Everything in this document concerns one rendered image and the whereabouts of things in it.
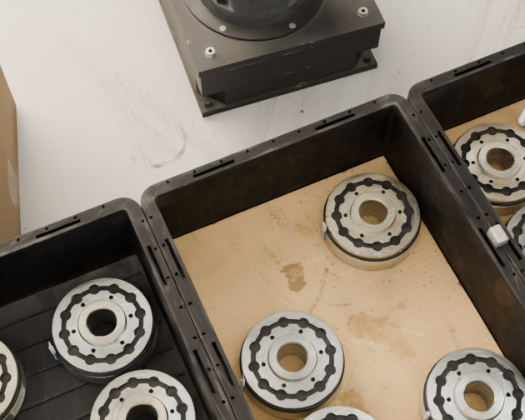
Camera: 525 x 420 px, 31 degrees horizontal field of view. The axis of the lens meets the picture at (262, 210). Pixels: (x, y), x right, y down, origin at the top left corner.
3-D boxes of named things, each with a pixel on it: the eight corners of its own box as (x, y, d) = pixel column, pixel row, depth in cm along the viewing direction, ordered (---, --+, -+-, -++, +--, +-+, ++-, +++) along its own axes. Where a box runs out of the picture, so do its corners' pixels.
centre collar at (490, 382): (444, 382, 93) (445, 380, 92) (489, 366, 94) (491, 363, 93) (466, 430, 91) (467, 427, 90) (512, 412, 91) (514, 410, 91)
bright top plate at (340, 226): (311, 190, 103) (311, 187, 103) (397, 164, 105) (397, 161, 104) (345, 271, 99) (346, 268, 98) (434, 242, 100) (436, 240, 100)
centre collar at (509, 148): (468, 149, 105) (469, 147, 105) (508, 137, 106) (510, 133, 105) (488, 186, 103) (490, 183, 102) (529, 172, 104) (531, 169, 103)
